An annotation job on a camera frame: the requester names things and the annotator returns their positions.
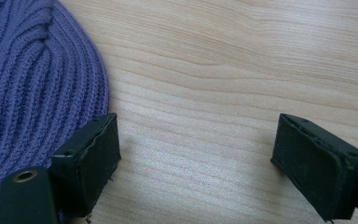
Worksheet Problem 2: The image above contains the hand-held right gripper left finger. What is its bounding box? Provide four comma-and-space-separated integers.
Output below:
48, 112, 122, 218

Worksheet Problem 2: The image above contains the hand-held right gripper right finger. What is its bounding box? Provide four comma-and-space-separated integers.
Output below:
270, 113, 358, 222

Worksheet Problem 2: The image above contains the purple knitted sweater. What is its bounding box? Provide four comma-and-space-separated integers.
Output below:
0, 0, 110, 207

